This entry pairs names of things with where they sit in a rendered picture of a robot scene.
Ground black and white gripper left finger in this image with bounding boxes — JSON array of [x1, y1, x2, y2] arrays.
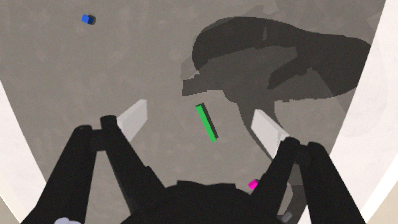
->
[[20, 99, 193, 224]]

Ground magenta rod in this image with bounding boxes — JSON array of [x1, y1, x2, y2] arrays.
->
[[248, 179, 258, 189]]

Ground small blue cube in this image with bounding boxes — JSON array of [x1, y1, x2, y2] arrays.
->
[[82, 15, 93, 25]]

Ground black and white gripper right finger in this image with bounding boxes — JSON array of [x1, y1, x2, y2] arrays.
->
[[233, 109, 367, 224]]

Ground green rod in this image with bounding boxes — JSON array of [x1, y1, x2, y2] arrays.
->
[[196, 104, 217, 142]]

